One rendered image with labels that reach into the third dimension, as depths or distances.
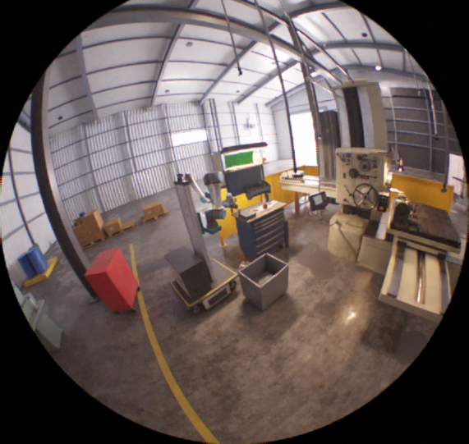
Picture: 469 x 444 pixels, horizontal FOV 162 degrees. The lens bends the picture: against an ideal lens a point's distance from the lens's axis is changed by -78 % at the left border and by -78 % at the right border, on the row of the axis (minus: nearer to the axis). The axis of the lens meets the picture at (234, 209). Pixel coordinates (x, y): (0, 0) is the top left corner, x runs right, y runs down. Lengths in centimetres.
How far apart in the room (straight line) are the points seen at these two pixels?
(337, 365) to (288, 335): 73
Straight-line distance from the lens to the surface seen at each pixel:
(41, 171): 372
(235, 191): 287
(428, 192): 514
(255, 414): 203
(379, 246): 296
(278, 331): 225
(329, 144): 338
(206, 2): 864
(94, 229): 710
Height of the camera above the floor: 203
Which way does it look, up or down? 21 degrees down
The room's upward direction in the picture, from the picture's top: 10 degrees counter-clockwise
